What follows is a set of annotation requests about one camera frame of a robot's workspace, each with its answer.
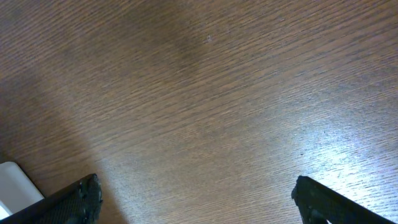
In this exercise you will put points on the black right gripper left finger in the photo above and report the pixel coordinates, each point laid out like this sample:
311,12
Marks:
78,203

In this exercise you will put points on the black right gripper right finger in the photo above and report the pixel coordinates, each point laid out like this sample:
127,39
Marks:
320,204

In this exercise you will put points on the white plastic cutlery tray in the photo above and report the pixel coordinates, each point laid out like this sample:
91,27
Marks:
17,192

